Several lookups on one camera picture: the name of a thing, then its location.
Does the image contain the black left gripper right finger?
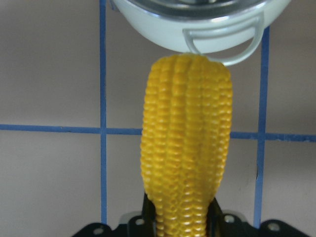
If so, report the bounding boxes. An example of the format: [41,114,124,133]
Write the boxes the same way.
[207,198,223,222]

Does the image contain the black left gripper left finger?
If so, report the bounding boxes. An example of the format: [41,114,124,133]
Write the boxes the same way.
[141,193,156,222]

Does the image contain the yellow corn cob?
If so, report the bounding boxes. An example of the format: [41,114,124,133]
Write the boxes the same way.
[141,53,233,237]

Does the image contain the pale green cooking pot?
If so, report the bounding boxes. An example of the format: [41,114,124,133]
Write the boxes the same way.
[111,0,290,66]

